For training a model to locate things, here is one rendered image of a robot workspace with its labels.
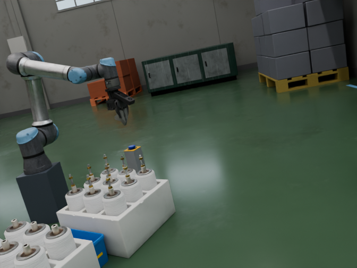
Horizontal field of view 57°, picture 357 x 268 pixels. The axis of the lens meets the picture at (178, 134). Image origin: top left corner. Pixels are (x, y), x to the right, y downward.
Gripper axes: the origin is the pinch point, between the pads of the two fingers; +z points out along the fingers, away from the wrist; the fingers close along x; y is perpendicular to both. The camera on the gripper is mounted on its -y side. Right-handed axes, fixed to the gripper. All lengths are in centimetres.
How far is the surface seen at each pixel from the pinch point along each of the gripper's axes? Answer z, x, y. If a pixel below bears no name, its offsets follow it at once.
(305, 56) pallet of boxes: 7, -308, -38
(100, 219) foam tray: 29, 48, -17
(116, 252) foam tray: 44, 48, -21
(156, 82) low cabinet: 20, -408, 263
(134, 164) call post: 22.7, 3.4, -1.6
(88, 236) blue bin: 37, 51, -9
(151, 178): 24.0, 18.7, -23.8
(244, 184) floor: 46, -25, -52
